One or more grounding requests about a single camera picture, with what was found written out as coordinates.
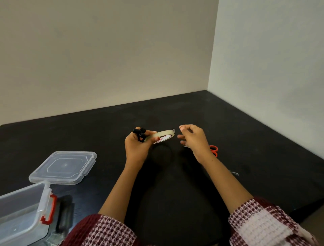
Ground person's left hand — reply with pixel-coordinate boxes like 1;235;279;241
125;126;160;163

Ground person's right hand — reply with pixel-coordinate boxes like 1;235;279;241
177;124;215;164

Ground clear adhesive tape roll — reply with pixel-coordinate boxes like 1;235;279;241
145;129;176;145

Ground person's right forearm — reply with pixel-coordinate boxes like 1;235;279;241
199;154;254;221

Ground person's left forearm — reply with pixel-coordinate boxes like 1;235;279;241
98;158;148;224

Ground clear plastic container lid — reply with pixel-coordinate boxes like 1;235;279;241
29;151;98;185

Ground red white knitted sweater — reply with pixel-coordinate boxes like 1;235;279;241
60;196;320;246

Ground red container latch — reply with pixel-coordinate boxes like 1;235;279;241
40;194;58;225

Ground clear plastic storage container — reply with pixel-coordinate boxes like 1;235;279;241
0;180;58;246

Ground orange handled scissors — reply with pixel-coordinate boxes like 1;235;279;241
182;145;219;157

